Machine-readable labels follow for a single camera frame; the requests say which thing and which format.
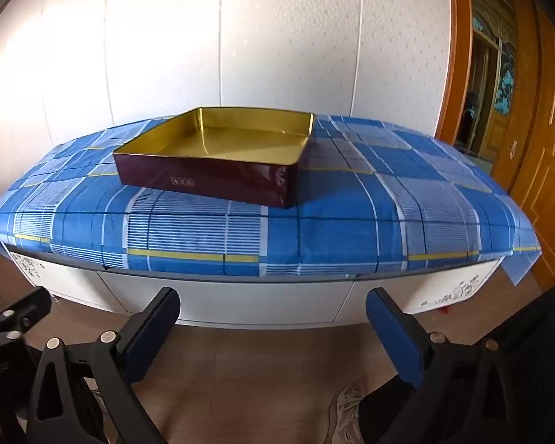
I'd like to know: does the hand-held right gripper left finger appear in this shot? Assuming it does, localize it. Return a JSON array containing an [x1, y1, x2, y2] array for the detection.
[[25, 287, 182, 444]]

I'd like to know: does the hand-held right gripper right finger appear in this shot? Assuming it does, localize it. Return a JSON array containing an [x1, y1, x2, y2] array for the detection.
[[365, 287, 537, 444]]

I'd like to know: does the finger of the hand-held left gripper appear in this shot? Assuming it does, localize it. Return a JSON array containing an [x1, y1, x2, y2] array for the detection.
[[0, 287, 51, 347]]

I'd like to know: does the maroon tin box gold interior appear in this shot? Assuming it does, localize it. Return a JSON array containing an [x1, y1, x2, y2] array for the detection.
[[113, 106, 316, 208]]

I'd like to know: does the white cabinet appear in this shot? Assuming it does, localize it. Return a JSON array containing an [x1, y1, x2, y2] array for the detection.
[[4, 245, 505, 329]]

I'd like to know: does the blue plaid bed sheet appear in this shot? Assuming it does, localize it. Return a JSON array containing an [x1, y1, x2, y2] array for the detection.
[[0, 113, 543, 285]]

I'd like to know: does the wooden cabinet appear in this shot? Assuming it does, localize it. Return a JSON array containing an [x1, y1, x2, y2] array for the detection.
[[490, 0, 555, 292]]

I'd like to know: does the ornate glass wooden door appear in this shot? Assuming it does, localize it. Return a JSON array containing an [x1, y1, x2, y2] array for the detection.
[[462, 0, 514, 158]]

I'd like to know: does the wooden door frame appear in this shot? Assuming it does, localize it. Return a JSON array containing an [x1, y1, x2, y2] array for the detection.
[[437, 0, 475, 146]]

